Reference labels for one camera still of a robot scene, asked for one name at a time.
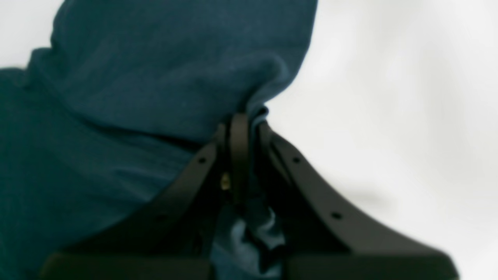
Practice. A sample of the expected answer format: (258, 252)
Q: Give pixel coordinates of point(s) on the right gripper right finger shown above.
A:
(326, 236)

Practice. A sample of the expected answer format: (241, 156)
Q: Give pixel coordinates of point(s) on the dark navy t-shirt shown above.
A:
(106, 117)

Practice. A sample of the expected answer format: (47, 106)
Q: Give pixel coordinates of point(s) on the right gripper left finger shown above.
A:
(170, 237)

